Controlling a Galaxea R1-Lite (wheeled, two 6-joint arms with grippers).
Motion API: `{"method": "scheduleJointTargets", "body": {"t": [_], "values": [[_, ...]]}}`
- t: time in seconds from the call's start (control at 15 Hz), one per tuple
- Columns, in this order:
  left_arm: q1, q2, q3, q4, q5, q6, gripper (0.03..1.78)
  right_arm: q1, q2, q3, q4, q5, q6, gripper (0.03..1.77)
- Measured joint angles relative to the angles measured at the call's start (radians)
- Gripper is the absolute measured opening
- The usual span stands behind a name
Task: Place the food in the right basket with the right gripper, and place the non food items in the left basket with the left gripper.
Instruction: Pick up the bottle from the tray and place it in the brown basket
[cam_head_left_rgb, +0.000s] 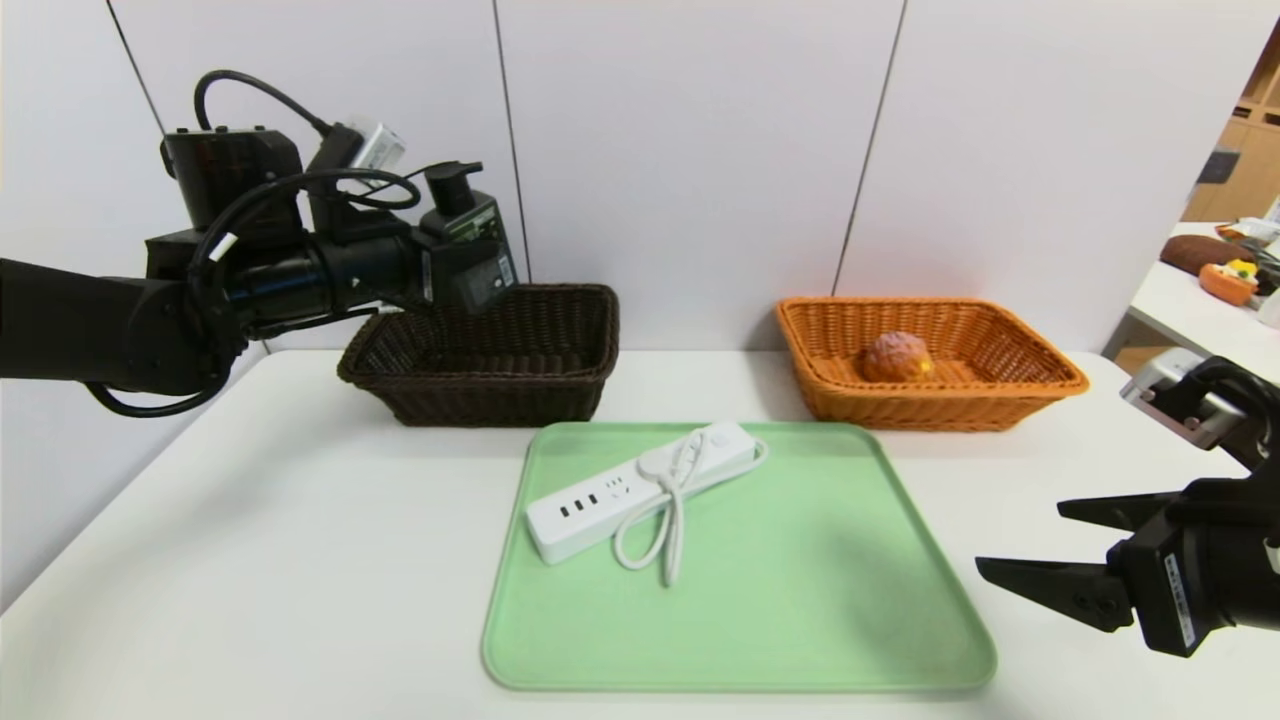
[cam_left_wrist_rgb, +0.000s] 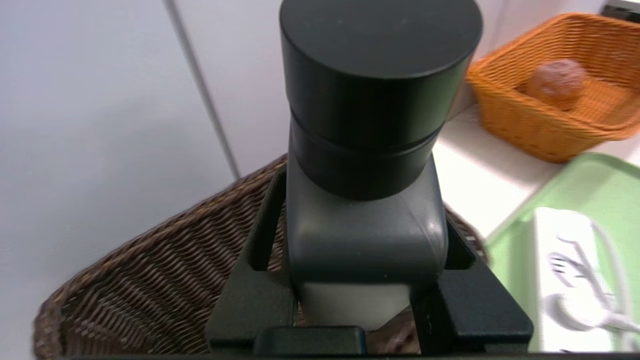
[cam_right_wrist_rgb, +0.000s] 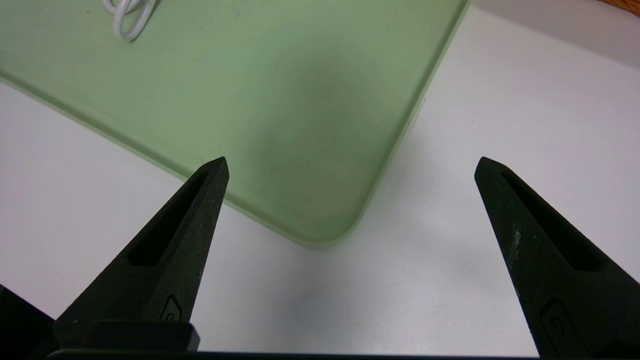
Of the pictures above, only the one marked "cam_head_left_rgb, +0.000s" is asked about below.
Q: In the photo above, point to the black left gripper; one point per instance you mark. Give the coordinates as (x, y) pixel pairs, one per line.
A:
(418, 270)

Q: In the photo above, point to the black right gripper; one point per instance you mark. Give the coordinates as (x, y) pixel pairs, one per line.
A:
(1172, 592)

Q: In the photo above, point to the black pump bottle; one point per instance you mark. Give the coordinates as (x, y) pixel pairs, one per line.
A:
(480, 240)

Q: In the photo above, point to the brown cream puff bread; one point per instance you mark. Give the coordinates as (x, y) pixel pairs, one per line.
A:
(895, 358)

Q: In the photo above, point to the dark brown wicker basket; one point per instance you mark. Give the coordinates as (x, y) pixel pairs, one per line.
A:
(500, 392)

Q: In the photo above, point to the orange wicker basket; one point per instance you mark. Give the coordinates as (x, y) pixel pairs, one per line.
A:
(900, 408)

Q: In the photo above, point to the orange fruit tart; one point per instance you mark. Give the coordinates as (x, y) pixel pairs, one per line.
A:
(1225, 285)

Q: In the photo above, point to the dark brown bread loaf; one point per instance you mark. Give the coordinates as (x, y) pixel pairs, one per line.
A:
(1195, 252)

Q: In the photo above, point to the light green plastic tray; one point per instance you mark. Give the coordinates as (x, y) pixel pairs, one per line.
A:
(780, 620)

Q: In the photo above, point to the crinkled snack bag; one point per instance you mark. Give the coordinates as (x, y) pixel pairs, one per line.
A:
(1248, 230)

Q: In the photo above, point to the small dark grey box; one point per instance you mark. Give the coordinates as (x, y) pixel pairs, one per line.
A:
(1217, 165)

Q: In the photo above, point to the wooden shelf unit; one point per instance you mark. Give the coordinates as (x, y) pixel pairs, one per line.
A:
(1250, 175)

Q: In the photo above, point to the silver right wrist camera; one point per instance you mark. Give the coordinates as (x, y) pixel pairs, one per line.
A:
(1170, 395)

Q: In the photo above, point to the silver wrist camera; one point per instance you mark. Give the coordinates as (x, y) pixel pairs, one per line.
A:
(1170, 395)
(378, 148)

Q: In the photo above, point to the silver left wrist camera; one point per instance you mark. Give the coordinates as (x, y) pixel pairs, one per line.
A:
(378, 148)

